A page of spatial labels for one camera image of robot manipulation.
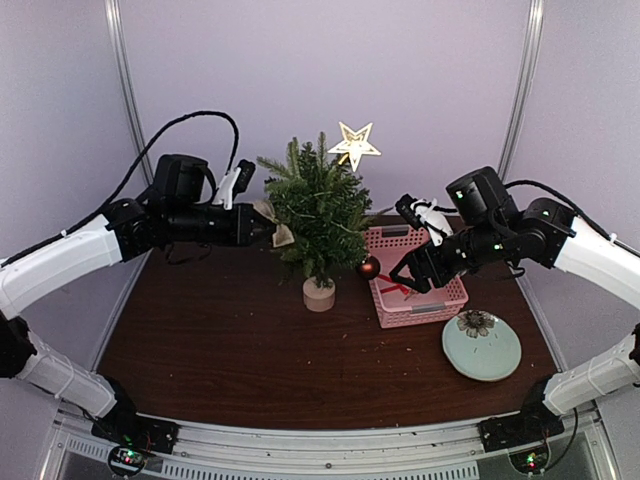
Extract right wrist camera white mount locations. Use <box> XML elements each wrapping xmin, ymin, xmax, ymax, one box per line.
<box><xmin>395</xmin><ymin>194</ymin><xmax>454</xmax><ymax>246</ymax></box>

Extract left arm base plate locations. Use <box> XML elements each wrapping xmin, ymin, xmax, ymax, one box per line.
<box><xmin>90</xmin><ymin>407</ymin><xmax>179</xmax><ymax>454</ymax></box>

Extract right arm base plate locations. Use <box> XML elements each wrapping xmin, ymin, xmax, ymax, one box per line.
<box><xmin>478</xmin><ymin>408</ymin><xmax>565</xmax><ymax>453</ymax></box>

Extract pale green flower plate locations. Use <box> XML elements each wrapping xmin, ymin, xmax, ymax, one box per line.
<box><xmin>441</xmin><ymin>310</ymin><xmax>522</xmax><ymax>382</ymax></box>

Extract pink plastic basket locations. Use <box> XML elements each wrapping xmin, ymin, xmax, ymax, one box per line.
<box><xmin>364</xmin><ymin>225</ymin><xmax>469</xmax><ymax>328</ymax></box>

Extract right aluminium frame post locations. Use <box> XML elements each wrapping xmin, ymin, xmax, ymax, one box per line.
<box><xmin>498</xmin><ymin>0</ymin><xmax>545</xmax><ymax>180</ymax></box>

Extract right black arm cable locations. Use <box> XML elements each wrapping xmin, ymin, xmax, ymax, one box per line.
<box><xmin>504</xmin><ymin>179</ymin><xmax>640</xmax><ymax>251</ymax></box>

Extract right green circuit board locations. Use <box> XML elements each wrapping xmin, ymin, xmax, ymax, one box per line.
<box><xmin>509</xmin><ymin>447</ymin><xmax>550</xmax><ymax>475</ymax></box>

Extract left green circuit board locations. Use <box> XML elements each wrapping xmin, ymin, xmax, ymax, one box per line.
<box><xmin>107</xmin><ymin>446</ymin><xmax>148</xmax><ymax>477</ymax></box>

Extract thin wire string lights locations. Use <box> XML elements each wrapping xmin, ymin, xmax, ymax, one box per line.
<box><xmin>280</xmin><ymin>189</ymin><xmax>372</xmax><ymax>234</ymax></box>

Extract left aluminium frame post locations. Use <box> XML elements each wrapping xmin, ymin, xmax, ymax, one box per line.
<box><xmin>103</xmin><ymin>0</ymin><xmax>156</xmax><ymax>186</ymax></box>

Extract burlap bow red ribbon ornament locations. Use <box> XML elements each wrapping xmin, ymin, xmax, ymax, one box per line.
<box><xmin>252</xmin><ymin>200</ymin><xmax>295</xmax><ymax>248</ymax></box>

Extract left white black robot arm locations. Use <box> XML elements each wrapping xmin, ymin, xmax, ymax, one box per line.
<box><xmin>1</xmin><ymin>154</ymin><xmax>276</xmax><ymax>444</ymax></box>

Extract dark red bauble ornament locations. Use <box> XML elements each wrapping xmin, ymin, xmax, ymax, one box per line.
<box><xmin>356</xmin><ymin>255</ymin><xmax>381</xmax><ymax>281</ymax></box>

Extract red satin ribbon bow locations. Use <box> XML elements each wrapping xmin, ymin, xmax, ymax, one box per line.
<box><xmin>376</xmin><ymin>274</ymin><xmax>410</xmax><ymax>296</ymax></box>

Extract small green christmas tree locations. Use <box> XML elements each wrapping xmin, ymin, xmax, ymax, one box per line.
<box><xmin>256</xmin><ymin>132</ymin><xmax>376</xmax><ymax>288</ymax></box>

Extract green circuit board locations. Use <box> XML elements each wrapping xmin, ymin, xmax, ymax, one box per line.
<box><xmin>107</xmin><ymin>446</ymin><xmax>148</xmax><ymax>477</ymax></box>
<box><xmin>509</xmin><ymin>447</ymin><xmax>550</xmax><ymax>475</ymax></box>

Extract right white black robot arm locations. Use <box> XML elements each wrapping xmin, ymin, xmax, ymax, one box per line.
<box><xmin>389</xmin><ymin>166</ymin><xmax>639</xmax><ymax>442</ymax></box>

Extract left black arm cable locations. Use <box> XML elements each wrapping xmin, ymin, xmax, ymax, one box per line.
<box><xmin>0</xmin><ymin>112</ymin><xmax>240</xmax><ymax>266</ymax></box>

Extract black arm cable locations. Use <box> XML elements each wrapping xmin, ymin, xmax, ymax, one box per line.
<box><xmin>0</xmin><ymin>112</ymin><xmax>240</xmax><ymax>266</ymax></box>
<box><xmin>504</xmin><ymin>179</ymin><xmax>640</xmax><ymax>251</ymax></box>

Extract aluminium frame post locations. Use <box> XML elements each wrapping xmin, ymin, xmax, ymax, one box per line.
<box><xmin>498</xmin><ymin>0</ymin><xmax>545</xmax><ymax>180</ymax></box>
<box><xmin>103</xmin><ymin>0</ymin><xmax>156</xmax><ymax>186</ymax></box>

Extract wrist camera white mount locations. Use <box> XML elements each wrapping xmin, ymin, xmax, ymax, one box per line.
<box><xmin>211</xmin><ymin>159</ymin><xmax>256</xmax><ymax>210</ymax></box>
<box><xmin>395</xmin><ymin>194</ymin><xmax>454</xmax><ymax>246</ymax></box>

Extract front aluminium rail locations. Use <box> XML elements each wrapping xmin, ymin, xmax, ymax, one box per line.
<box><xmin>36</xmin><ymin>404</ymin><xmax>620</xmax><ymax>479</ymax></box>

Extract round wooden tree base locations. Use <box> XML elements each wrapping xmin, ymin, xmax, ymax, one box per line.
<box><xmin>302</xmin><ymin>277</ymin><xmax>336</xmax><ymax>313</ymax></box>

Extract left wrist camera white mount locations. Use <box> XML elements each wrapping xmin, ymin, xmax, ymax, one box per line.
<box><xmin>211</xmin><ymin>159</ymin><xmax>256</xmax><ymax>210</ymax></box>

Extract gold star red ornament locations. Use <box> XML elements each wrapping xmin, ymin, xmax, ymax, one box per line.
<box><xmin>327</xmin><ymin>121</ymin><xmax>382</xmax><ymax>172</ymax></box>

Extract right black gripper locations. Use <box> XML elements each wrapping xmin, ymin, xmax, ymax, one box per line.
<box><xmin>390</xmin><ymin>220</ymin><xmax>510</xmax><ymax>294</ymax></box>

